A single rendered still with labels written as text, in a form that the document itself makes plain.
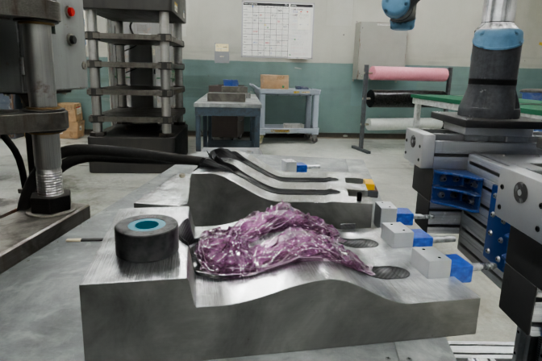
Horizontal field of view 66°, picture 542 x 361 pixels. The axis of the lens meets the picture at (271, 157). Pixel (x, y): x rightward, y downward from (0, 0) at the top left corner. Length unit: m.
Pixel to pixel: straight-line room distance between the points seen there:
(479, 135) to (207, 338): 0.89
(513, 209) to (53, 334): 0.71
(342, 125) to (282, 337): 7.02
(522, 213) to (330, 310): 0.37
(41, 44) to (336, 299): 0.86
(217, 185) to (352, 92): 6.69
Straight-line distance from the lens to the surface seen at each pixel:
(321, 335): 0.58
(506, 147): 1.25
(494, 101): 1.22
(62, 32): 1.41
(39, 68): 1.11
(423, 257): 0.67
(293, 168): 1.38
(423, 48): 7.90
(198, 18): 7.30
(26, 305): 0.74
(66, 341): 0.64
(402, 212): 0.99
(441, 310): 0.63
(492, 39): 1.23
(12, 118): 1.08
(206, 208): 0.90
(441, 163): 1.18
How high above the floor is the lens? 1.14
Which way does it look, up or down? 12 degrees down
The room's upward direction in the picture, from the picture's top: 2 degrees clockwise
